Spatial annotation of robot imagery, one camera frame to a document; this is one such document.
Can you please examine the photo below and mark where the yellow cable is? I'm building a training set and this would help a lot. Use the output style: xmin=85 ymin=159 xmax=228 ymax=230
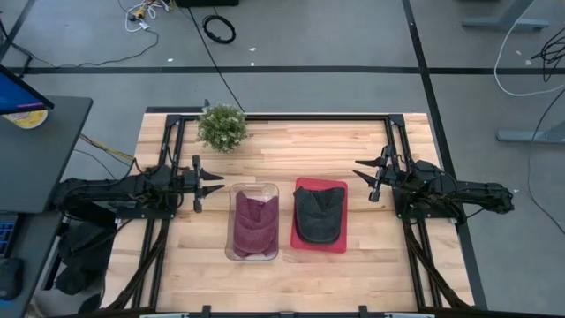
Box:
xmin=79 ymin=133 xmax=136 ymax=163

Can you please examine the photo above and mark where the dark grey baseball cap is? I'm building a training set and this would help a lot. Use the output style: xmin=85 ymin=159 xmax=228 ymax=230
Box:
xmin=293 ymin=185 xmax=346 ymax=246

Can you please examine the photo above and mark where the computer monitor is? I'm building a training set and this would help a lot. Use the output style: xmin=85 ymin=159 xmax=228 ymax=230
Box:
xmin=0 ymin=64 xmax=56 ymax=117

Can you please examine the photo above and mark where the coiled black cable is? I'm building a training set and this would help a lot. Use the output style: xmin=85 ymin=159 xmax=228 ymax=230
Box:
xmin=201 ymin=14 xmax=237 ymax=45

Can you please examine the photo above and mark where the computer keyboard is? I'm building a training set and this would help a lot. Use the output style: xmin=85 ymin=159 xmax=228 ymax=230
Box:
xmin=0 ymin=214 xmax=18 ymax=260

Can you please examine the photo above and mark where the black cable bundle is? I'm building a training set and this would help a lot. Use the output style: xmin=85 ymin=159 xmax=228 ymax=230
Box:
xmin=531 ymin=26 xmax=565 ymax=83

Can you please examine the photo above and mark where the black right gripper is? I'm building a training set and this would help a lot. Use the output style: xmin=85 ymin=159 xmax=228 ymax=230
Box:
xmin=352 ymin=144 xmax=405 ymax=203

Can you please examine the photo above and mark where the grey side desk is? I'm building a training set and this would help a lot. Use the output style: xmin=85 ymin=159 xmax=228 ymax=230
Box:
xmin=0 ymin=95 xmax=94 ymax=318

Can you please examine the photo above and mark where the white cable bundle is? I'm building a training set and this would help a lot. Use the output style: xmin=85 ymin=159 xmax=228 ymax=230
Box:
xmin=117 ymin=0 xmax=174 ymax=34

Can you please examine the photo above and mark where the long white floor cable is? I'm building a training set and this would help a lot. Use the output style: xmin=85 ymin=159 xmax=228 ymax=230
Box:
xmin=493 ymin=0 xmax=565 ymax=98

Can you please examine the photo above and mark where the curved black floor cable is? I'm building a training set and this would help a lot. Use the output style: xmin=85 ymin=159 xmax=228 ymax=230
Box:
xmin=526 ymin=87 xmax=565 ymax=236

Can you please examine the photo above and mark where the pink-red plastic bin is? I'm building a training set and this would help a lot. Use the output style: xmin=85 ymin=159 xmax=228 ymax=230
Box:
xmin=290 ymin=177 xmax=350 ymax=254

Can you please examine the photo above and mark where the long black floor cable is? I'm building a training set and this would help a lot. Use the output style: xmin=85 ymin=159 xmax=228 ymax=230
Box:
xmin=187 ymin=6 xmax=245 ymax=112

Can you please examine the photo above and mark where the black aluminium table frame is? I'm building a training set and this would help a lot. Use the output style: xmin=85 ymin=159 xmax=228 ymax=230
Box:
xmin=101 ymin=112 xmax=478 ymax=318

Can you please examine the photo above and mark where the green potted plant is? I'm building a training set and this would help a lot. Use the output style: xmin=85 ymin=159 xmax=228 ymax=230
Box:
xmin=197 ymin=102 xmax=249 ymax=155

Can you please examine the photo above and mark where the maroon baseball cap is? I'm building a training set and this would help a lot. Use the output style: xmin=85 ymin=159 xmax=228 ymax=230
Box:
xmin=232 ymin=189 xmax=279 ymax=259

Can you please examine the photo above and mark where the clear plastic bin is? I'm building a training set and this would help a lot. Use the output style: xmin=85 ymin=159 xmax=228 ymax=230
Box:
xmin=223 ymin=182 xmax=281 ymax=262

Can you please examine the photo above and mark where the black computer mouse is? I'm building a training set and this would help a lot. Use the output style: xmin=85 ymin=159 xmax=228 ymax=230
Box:
xmin=0 ymin=256 xmax=25 ymax=302

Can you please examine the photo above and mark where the black floor box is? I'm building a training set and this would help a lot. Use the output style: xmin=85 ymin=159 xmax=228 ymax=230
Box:
xmin=175 ymin=0 xmax=240 ymax=9

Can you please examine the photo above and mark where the grey metal desk foot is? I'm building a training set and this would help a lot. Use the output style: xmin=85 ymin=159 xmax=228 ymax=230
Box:
xmin=495 ymin=118 xmax=565 ymax=145
xmin=461 ymin=0 xmax=551 ymax=33

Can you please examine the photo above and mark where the black bag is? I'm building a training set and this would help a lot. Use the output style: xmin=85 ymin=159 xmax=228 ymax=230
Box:
xmin=53 ymin=219 xmax=117 ymax=297

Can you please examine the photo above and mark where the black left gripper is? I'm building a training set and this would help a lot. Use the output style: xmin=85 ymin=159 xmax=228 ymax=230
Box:
xmin=183 ymin=154 xmax=225 ymax=214

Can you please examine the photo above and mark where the thin black floor cable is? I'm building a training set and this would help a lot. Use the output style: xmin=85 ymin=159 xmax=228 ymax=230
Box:
xmin=8 ymin=28 xmax=160 ymax=70

